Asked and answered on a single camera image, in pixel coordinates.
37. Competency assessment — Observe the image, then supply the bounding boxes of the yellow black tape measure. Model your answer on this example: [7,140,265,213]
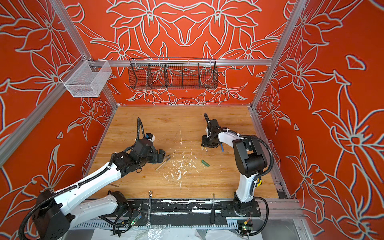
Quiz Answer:
[255,178,263,188]

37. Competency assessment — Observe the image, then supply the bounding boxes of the black wire basket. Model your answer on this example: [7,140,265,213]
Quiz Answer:
[128,58,219,90]

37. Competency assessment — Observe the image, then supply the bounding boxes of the black mounting base plate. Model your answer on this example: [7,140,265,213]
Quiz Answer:
[128,199,261,226]

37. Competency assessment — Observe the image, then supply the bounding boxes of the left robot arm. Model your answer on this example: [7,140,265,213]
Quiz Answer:
[18,119,166,240]

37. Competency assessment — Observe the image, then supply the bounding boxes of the green pen cap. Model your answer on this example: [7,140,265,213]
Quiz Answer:
[201,160,210,167]

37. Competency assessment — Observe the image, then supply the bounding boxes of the black clamp bar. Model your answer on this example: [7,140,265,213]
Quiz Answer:
[210,194,216,225]

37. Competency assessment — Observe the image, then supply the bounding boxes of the grey slotted cable duct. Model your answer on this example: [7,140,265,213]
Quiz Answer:
[71,220,239,231]

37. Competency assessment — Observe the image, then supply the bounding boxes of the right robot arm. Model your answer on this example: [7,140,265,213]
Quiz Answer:
[202,113,275,216]

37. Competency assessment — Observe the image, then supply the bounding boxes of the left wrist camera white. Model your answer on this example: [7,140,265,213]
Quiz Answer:
[145,133,155,143]

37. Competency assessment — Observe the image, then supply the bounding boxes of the clear plastic bin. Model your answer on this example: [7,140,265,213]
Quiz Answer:
[59,56,112,98]

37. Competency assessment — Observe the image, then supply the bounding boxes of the silver wrench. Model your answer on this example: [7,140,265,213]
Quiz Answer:
[146,191,153,229]

